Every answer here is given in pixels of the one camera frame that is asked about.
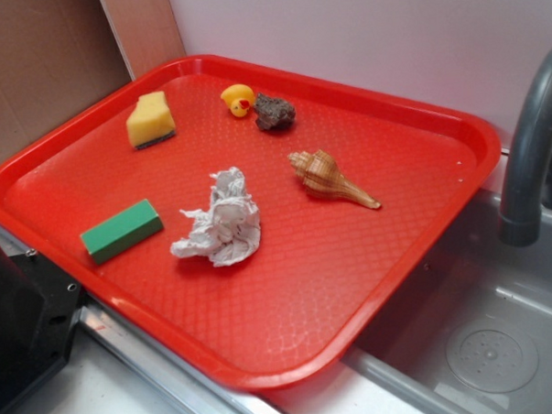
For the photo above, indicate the brown striped conch shell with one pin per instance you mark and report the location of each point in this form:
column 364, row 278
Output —
column 322, row 178

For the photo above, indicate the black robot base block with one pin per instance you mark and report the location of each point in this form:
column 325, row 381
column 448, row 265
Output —
column 39, row 309

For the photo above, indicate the red plastic tray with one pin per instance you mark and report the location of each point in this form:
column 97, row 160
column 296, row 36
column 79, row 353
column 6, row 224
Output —
column 323, row 268

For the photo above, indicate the crumpled white paper towel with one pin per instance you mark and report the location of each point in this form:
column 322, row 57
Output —
column 229, row 231

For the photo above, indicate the dark grey rock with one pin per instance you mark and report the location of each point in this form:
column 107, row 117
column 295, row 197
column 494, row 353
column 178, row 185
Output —
column 273, row 113

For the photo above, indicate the yellow rubber duck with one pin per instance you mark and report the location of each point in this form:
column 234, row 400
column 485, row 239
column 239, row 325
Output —
column 239, row 98

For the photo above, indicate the yellow sponge with dark pad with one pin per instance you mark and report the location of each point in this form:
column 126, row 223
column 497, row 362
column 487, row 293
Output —
column 151, row 121

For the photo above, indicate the green rectangular block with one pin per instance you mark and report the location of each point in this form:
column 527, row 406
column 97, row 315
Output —
column 115, row 235

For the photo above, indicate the grey plastic sink basin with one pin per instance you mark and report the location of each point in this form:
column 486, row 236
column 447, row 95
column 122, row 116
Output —
column 470, row 329

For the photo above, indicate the grey toy faucet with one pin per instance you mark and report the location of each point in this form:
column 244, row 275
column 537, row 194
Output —
column 527, row 186

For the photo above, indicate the brown cardboard panel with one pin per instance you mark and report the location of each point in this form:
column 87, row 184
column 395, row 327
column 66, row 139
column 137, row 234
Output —
column 57, row 57

